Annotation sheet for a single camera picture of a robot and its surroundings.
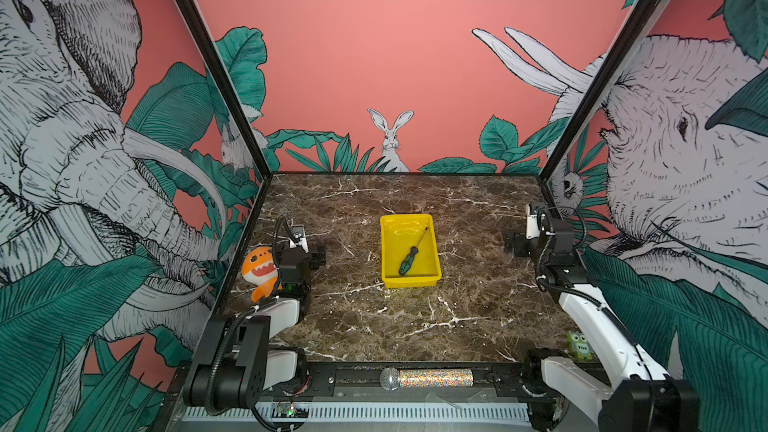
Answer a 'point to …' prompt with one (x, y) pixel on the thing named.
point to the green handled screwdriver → (404, 267)
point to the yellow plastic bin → (409, 248)
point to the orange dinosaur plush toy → (260, 268)
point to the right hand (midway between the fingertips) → (524, 223)
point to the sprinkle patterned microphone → (393, 378)
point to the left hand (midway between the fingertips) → (299, 236)
